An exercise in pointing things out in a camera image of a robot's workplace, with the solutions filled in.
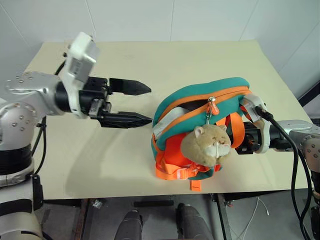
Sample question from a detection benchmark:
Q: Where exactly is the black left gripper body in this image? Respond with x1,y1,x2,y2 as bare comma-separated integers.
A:
79,76,112,126

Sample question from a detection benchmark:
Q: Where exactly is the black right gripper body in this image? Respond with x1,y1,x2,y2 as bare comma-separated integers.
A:
234,121,262,155

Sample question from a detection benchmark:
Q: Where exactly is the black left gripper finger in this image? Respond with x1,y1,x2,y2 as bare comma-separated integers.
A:
109,77,152,97
99,111,153,130

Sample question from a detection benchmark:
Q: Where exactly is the green and orange backpack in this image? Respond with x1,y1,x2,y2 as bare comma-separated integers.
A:
151,76,252,192

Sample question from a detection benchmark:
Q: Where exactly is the tan hamster plush toy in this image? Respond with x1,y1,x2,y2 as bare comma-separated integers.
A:
180,124,232,167

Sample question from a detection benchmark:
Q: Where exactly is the orange zipper pull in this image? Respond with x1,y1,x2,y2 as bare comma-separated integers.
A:
207,96,219,125

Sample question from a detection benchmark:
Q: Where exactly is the black metal stand bar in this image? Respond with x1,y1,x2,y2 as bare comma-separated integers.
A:
298,81,320,106

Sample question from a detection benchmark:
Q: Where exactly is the dark rounded shape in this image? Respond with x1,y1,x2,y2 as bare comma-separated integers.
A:
176,203,213,240
115,209,144,240

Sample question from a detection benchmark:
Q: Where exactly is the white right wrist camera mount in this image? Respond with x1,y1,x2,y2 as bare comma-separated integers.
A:
241,94,272,154

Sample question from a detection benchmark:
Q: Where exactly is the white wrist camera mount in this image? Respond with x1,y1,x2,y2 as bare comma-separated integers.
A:
241,94,272,154
62,31,100,119

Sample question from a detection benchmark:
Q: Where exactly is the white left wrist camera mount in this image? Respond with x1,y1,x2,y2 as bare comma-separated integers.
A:
62,31,100,119

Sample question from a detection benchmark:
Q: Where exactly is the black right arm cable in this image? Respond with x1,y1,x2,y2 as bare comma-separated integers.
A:
254,106,314,240

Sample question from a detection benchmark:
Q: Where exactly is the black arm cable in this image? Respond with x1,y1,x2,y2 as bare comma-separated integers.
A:
32,58,67,176
254,106,314,240

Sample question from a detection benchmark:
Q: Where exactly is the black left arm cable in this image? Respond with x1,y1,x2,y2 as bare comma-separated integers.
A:
32,58,67,176

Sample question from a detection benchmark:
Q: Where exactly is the white thin floor cable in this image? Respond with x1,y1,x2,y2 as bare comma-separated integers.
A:
231,196,270,240

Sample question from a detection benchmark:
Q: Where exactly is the black table frame leg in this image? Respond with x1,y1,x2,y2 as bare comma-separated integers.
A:
211,193,233,240

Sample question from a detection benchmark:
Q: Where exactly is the brown table frame leg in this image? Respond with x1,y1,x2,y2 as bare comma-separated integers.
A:
74,199,90,240

